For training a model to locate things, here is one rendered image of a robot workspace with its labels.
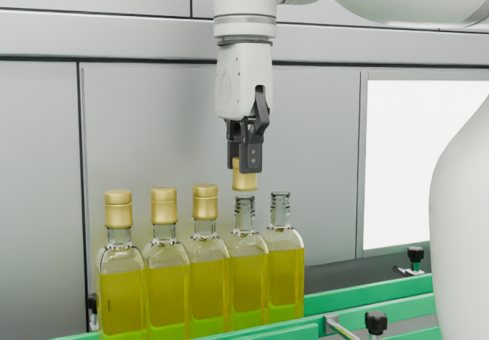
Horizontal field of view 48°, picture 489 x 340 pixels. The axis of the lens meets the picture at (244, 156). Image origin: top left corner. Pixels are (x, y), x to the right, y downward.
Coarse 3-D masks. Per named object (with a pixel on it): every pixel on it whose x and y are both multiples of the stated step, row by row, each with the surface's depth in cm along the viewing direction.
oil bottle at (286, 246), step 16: (272, 240) 77; (288, 240) 77; (272, 256) 77; (288, 256) 77; (272, 272) 77; (288, 272) 78; (272, 288) 77; (288, 288) 78; (272, 304) 77; (288, 304) 78; (272, 320) 78
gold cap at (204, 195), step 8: (200, 184) 74; (208, 184) 74; (192, 192) 74; (200, 192) 72; (208, 192) 72; (216, 192) 73; (200, 200) 72; (208, 200) 72; (216, 200) 73; (200, 208) 73; (208, 208) 73; (216, 208) 73; (192, 216) 74; (200, 216) 73; (208, 216) 73; (216, 216) 73
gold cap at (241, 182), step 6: (234, 162) 75; (234, 168) 75; (234, 174) 75; (240, 174) 74; (246, 174) 74; (252, 174) 74; (234, 180) 75; (240, 180) 74; (246, 180) 74; (252, 180) 74; (234, 186) 75; (240, 186) 74; (246, 186) 74; (252, 186) 74
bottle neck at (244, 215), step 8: (240, 200) 75; (248, 200) 75; (240, 208) 75; (248, 208) 75; (240, 216) 75; (248, 216) 75; (240, 224) 75; (248, 224) 75; (240, 232) 75; (248, 232) 75
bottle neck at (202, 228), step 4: (196, 220) 73; (200, 220) 73; (204, 220) 73; (208, 220) 73; (212, 220) 73; (196, 224) 73; (200, 224) 73; (204, 224) 73; (208, 224) 73; (212, 224) 74; (196, 228) 74; (200, 228) 73; (204, 228) 73; (208, 228) 73; (212, 228) 74; (196, 232) 74; (200, 232) 73; (204, 232) 73; (208, 232) 73; (212, 232) 74; (196, 236) 74; (200, 236) 73; (204, 236) 73; (208, 236) 73; (212, 236) 74
